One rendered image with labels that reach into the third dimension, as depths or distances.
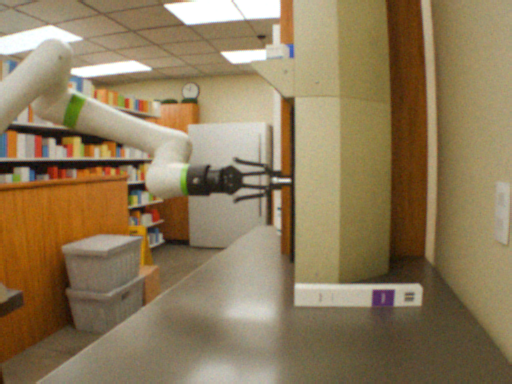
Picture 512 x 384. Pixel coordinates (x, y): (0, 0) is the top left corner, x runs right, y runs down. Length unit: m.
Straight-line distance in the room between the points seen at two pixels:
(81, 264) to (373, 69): 2.58
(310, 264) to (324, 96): 0.42
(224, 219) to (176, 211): 0.80
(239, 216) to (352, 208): 5.11
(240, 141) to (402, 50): 4.80
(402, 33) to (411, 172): 0.47
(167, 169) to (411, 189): 0.77
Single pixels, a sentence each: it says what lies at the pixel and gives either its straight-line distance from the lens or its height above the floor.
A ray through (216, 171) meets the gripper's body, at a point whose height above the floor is 1.22.
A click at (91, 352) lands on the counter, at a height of 0.94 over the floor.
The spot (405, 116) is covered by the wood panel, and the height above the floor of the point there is 1.40.
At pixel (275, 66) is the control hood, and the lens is 1.10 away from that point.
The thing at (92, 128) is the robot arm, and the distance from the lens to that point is 1.34.
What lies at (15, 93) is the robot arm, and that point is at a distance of 1.13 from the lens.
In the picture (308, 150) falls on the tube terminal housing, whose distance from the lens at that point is 1.07.
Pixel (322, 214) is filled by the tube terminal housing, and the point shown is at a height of 1.12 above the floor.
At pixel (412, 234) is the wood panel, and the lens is 1.47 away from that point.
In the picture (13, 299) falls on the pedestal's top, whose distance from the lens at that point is 1.13.
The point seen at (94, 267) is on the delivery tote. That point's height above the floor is 0.52.
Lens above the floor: 1.25
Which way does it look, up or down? 4 degrees down
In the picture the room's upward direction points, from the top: straight up
